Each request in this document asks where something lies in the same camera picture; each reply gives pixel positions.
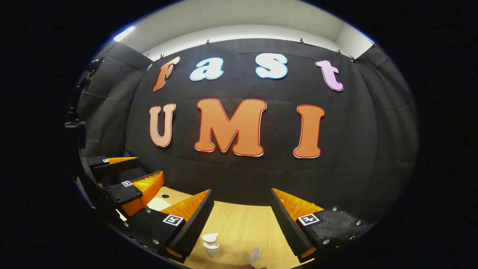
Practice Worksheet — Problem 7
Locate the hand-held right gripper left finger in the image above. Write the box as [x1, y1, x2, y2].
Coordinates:
[122, 189, 215, 263]

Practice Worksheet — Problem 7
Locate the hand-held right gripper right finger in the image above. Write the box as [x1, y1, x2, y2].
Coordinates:
[270, 188, 375, 262]

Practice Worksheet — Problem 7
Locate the white pump bottle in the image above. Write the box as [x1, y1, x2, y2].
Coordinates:
[202, 233, 221, 258]

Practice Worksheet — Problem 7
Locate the white squeeze tube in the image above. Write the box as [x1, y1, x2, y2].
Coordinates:
[248, 244, 262, 266]

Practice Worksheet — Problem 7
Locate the black backdrop cloth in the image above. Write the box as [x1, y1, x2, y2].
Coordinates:
[77, 37, 419, 225]

